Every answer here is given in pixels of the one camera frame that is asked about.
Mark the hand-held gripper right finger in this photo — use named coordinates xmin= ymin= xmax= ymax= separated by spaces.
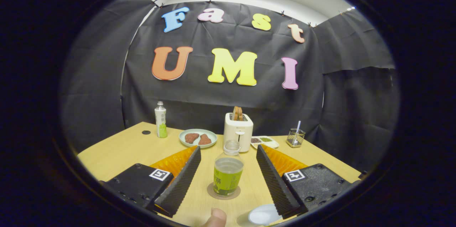
xmin=256 ymin=144 xmax=357 ymax=220

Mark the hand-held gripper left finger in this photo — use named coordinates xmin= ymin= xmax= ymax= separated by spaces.
xmin=101 ymin=145 xmax=202 ymax=218

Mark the brown round coaster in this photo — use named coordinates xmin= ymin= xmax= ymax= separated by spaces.
xmin=207 ymin=183 xmax=241 ymax=200

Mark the pale blue cup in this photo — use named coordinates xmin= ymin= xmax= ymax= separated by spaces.
xmin=237 ymin=204 xmax=284 ymax=227

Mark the clear green label juice bottle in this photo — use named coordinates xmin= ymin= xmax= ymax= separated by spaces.
xmin=213 ymin=140 xmax=244 ymax=197

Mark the tall white green bottle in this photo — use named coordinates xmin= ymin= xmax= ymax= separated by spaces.
xmin=154 ymin=101 xmax=168 ymax=139

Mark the white divided snack tray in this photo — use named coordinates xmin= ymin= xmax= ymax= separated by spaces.
xmin=250 ymin=136 xmax=280 ymax=149

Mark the pale green plate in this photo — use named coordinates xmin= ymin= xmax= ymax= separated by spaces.
xmin=178 ymin=129 xmax=218 ymax=149

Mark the cream toaster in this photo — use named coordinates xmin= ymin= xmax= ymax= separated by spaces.
xmin=223 ymin=112 xmax=254 ymax=153

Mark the wooden table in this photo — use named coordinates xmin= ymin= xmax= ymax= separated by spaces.
xmin=77 ymin=121 xmax=362 ymax=227

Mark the black backdrop cloth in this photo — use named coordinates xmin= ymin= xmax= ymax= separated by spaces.
xmin=60 ymin=0 xmax=401 ymax=172

